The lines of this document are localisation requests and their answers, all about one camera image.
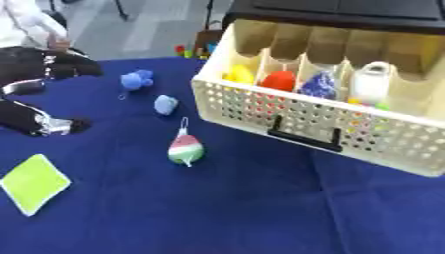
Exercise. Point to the white toy bottle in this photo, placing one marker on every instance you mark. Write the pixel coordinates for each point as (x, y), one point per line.
(371, 84)

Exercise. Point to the red soft toy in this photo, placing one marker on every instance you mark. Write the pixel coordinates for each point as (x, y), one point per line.
(280, 81)

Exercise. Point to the green block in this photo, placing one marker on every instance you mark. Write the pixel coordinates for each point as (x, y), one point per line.
(188, 53)

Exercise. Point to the black cabinet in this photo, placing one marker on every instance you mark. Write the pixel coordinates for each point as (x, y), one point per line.
(348, 13)

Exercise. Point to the watermelon slice soft toy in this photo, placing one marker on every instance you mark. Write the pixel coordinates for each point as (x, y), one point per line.
(185, 150)

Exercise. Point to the person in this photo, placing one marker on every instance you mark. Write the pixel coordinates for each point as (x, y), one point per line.
(23, 23)

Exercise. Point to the brown bag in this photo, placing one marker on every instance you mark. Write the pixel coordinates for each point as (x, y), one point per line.
(207, 38)

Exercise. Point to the blue and white soft toy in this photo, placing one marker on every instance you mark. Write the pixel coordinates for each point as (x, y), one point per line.
(320, 86)

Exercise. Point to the person's hand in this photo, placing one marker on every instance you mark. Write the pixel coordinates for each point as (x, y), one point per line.
(58, 42)

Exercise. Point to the red block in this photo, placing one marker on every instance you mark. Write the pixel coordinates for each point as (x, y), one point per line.
(179, 49)

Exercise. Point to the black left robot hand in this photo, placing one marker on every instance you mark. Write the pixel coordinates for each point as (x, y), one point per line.
(23, 64)

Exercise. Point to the black tripod leg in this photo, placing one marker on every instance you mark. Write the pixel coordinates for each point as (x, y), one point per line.
(121, 10)

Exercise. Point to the pale drawer with compartments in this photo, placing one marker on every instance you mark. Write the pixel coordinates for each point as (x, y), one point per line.
(324, 122)

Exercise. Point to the small green toy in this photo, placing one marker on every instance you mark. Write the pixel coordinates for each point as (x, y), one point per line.
(382, 106)

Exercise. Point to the blue soft toy with loop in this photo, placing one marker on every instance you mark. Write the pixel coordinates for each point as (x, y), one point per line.
(134, 80)

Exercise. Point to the yellow soft toy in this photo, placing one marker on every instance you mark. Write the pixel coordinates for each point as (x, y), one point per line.
(240, 75)

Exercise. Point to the small light blue soft toy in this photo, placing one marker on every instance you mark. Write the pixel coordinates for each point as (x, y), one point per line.
(166, 105)

